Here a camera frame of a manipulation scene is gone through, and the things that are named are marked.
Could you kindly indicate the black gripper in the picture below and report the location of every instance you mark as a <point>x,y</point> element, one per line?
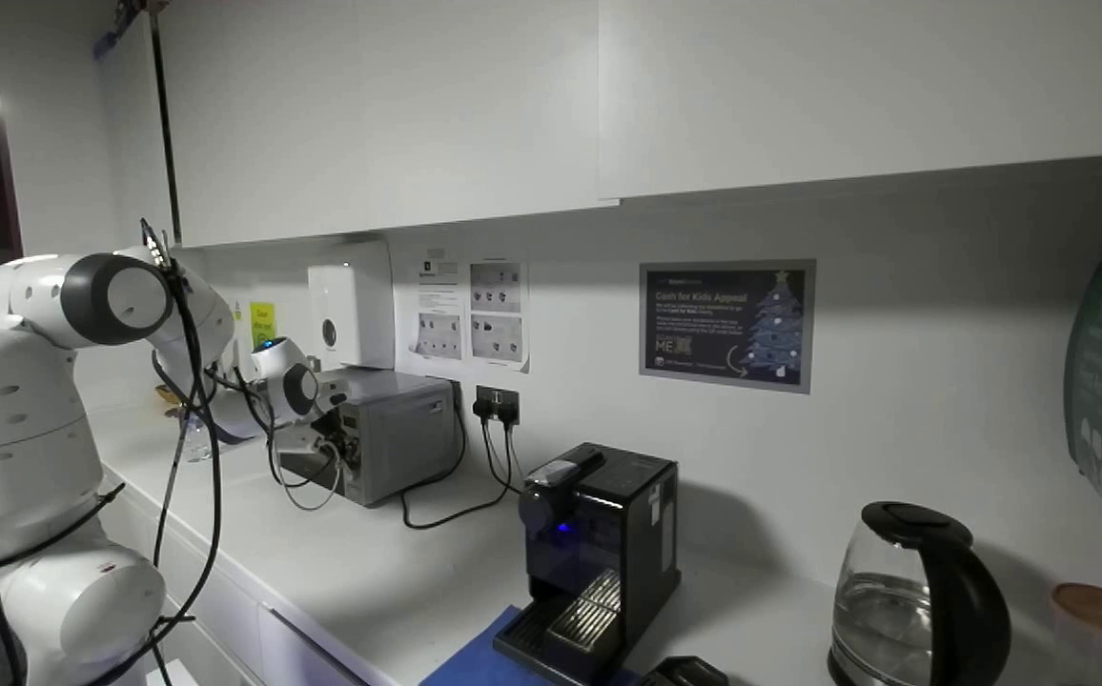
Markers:
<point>332,409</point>

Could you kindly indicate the silver microwave oven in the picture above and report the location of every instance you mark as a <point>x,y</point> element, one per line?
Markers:
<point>417,430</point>

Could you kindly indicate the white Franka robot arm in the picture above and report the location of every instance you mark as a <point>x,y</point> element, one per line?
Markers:
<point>17,404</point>

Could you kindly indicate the white paper towel dispenser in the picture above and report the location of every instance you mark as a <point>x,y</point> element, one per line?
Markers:
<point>332,299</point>

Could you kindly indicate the green yellow poster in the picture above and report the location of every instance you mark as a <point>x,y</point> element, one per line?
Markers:
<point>266,321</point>

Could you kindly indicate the white instruction sheet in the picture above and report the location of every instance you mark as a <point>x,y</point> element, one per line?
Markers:
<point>460,308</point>

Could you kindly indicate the white base cabinet front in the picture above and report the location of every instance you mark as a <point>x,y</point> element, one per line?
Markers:
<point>256,623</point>

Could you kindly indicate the blue mat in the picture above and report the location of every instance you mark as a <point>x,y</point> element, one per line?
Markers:
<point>474,665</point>

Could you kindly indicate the black coffee machine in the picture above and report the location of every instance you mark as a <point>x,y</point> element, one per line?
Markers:
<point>606,534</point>

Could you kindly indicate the white upper cabinet door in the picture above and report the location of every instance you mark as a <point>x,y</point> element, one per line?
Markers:
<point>131,125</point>
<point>880,80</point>
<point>381,114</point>

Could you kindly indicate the framed dark poster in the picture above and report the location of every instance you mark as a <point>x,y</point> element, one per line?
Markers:
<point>725,323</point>

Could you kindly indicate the wall socket with black plugs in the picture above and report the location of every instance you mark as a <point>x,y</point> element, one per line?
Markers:
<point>498,404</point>

